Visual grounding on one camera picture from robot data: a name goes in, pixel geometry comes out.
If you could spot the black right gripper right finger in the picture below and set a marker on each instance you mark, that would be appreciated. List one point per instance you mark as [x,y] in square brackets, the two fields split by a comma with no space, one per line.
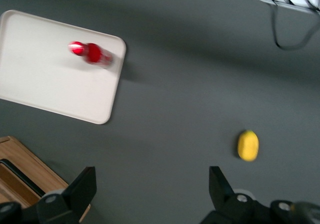
[221,189]

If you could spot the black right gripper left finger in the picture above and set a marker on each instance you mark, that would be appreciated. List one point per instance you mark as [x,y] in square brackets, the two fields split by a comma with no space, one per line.
[82,189]

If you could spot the white rectangular tray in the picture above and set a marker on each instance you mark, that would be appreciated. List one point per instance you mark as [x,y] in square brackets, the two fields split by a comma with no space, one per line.
[50,78]

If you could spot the yellow lemon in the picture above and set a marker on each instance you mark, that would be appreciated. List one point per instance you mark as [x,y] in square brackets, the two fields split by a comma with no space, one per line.
[248,146]

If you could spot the red coke bottle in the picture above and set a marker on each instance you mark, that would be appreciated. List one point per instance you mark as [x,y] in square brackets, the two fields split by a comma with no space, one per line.
[93,54]

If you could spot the wooden drawer cabinet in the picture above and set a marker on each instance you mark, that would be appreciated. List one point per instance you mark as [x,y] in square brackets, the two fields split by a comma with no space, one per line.
[30,164]

